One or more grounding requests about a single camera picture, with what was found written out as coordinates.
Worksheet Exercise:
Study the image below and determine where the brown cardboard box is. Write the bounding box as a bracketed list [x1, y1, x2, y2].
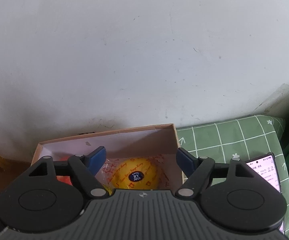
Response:
[31, 123, 185, 193]

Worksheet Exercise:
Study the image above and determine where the deep red apple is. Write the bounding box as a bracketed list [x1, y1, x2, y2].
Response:
[56, 155, 73, 186]

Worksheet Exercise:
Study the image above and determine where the green checkered tablecloth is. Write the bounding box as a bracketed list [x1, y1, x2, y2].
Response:
[176, 114, 289, 240]

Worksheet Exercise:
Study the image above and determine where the large plastic-wrapped orange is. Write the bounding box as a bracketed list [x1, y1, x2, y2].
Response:
[102, 155, 171, 190]

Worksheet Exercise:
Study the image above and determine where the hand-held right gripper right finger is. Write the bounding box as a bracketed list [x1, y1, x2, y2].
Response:
[176, 147, 253, 198]

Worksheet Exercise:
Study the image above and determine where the smartphone with lit screen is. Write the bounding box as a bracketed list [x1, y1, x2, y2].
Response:
[246, 152, 285, 233]

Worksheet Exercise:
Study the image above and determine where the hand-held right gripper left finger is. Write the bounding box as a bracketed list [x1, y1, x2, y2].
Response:
[29, 146, 110, 198]

